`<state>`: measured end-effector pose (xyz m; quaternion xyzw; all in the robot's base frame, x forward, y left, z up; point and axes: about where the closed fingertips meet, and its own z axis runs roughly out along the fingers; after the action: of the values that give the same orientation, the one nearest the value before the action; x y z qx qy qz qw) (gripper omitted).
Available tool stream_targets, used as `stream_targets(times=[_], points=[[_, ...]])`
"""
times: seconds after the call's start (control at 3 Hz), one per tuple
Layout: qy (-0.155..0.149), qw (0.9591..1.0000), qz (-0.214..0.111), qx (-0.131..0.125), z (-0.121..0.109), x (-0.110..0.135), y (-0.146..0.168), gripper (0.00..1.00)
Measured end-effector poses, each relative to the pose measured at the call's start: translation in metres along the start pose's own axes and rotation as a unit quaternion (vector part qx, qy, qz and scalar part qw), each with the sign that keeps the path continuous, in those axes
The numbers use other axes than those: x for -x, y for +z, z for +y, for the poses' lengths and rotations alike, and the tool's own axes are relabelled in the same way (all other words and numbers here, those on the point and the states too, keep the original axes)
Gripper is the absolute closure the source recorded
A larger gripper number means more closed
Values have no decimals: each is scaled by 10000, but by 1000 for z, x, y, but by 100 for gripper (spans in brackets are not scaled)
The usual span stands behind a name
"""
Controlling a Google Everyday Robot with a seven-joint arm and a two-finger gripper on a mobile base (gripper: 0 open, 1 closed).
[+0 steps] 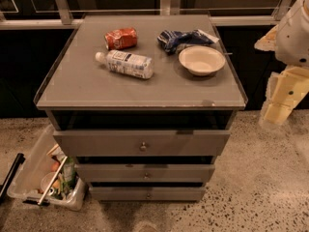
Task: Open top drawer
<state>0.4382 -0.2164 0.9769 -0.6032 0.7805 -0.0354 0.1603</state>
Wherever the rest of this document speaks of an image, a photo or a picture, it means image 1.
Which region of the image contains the grey middle drawer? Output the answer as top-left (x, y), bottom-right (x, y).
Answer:
top-left (75, 164), bottom-right (214, 184)

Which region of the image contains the grey drawer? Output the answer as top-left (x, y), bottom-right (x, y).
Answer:
top-left (89, 188), bottom-right (206, 201)
top-left (53, 130), bottom-right (230, 157)
top-left (75, 164), bottom-right (214, 184)

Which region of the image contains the crushed red soda can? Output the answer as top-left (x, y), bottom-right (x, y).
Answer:
top-left (104, 27), bottom-right (137, 50)

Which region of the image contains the grey top drawer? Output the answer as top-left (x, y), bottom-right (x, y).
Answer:
top-left (53, 130), bottom-right (230, 157)

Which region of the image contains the blue crumpled chip bag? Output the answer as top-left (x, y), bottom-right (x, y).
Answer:
top-left (157, 29), bottom-right (219, 54)

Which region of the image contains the clear plastic storage bin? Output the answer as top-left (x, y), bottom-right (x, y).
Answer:
top-left (7, 125), bottom-right (86, 211)

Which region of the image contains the grey bottom drawer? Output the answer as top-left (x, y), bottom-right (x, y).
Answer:
top-left (89, 188), bottom-right (206, 201)

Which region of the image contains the green packet in bin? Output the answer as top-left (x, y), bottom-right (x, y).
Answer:
top-left (62, 158), bottom-right (76, 190)

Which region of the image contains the grey drawer cabinet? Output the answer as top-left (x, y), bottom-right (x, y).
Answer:
top-left (35, 15), bottom-right (247, 188)

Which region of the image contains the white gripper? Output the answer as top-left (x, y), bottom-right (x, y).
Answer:
top-left (254, 25), bottom-right (309, 126)

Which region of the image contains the clear plastic water bottle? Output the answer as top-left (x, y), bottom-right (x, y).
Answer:
top-left (95, 50), bottom-right (154, 79)

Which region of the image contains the metal window railing frame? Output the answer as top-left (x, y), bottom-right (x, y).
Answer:
top-left (0, 0), bottom-right (296, 30)

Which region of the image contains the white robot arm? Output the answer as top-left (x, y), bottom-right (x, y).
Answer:
top-left (254, 0), bottom-right (309, 126)

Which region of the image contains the white paper bowl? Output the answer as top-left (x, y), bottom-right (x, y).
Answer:
top-left (179, 46), bottom-right (226, 76)

